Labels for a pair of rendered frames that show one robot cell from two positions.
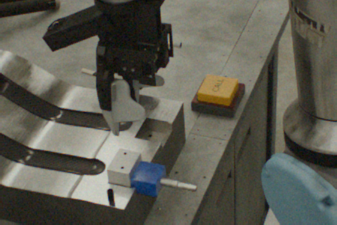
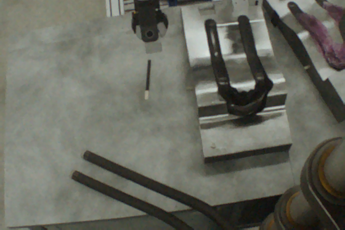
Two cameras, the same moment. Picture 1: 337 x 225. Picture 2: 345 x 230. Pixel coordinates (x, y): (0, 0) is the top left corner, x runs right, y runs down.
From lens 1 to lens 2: 170 cm
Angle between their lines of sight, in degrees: 64
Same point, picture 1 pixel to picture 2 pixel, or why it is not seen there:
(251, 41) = (85, 30)
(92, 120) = (211, 39)
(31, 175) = (260, 42)
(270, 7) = (48, 36)
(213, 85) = not seen: hidden behind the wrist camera
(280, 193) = not seen: outside the picture
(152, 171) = not seen: outside the picture
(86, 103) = (201, 47)
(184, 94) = not seen: hidden behind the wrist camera
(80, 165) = (243, 28)
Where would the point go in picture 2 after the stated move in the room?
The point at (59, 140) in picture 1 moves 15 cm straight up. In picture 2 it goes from (233, 44) to (235, 16)
